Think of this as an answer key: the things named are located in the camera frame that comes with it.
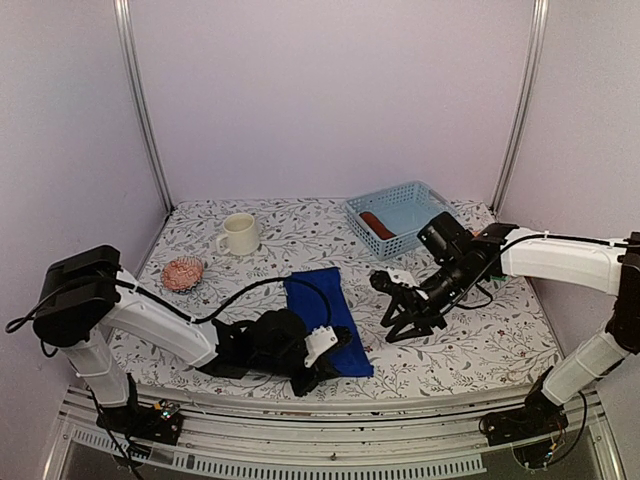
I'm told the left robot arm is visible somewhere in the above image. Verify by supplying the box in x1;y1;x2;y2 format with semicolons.
29;245;352;434

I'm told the light blue plastic basket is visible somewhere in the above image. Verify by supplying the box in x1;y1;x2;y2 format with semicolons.
343;181;457;260

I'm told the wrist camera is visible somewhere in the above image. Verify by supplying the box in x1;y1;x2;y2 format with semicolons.
304;326;353;368
369;270;415;298

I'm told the cream ceramic mug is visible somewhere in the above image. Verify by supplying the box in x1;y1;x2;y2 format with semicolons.
215;213;260;256

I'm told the red patterned small bowl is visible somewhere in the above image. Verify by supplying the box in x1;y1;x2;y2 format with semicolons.
161;256;204;293

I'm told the aluminium frame post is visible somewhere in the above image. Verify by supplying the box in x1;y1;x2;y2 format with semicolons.
113;0;175;215
490;0;549;216

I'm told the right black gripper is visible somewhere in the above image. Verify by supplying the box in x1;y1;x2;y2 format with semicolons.
381;255;475;344

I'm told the brown towel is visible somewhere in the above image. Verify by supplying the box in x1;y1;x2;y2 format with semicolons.
359;211;396;241

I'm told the right aluminium frame post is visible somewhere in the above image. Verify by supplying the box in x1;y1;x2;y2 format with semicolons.
490;0;549;216

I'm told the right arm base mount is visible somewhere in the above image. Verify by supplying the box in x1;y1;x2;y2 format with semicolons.
479;386;569;446

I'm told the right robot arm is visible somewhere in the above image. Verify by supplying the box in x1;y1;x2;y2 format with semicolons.
369;213;639;436

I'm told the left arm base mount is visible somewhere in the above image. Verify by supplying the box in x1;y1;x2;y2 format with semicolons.
97;397;184;446

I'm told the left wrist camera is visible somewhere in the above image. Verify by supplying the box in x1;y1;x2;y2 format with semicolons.
304;326;353;368

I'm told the blue towel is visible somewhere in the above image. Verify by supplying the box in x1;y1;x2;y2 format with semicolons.
284;267;374;378

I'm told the front aluminium rail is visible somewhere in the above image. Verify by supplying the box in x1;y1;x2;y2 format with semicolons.
44;384;621;480

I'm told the left aluminium frame post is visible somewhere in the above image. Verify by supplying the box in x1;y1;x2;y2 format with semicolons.
113;0;175;215

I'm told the floral table mat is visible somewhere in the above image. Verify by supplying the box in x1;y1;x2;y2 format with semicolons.
140;198;561;401

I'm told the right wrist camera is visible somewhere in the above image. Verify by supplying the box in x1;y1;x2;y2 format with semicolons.
369;270;415;298

